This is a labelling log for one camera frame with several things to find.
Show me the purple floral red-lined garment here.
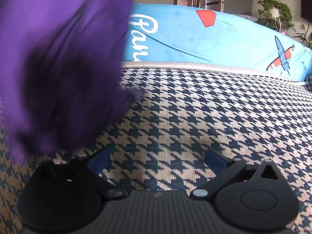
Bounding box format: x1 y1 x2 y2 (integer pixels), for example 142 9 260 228
1 0 143 164

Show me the small leafy plant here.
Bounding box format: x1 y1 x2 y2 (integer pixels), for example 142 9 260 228
293 23 312 49

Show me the white chest freezer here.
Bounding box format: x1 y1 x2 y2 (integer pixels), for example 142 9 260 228
239 14 258 22

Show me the black wall television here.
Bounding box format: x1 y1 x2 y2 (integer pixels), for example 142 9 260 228
299 0 312 23

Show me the houndstooth sofa seat cover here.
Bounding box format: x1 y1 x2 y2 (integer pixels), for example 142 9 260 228
0 62 312 234

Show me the blue cartoon print sofa backrest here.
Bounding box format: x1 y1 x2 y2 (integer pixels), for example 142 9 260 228
123 4 311 81

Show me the green potted plant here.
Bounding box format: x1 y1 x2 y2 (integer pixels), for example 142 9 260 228
257 0 295 33

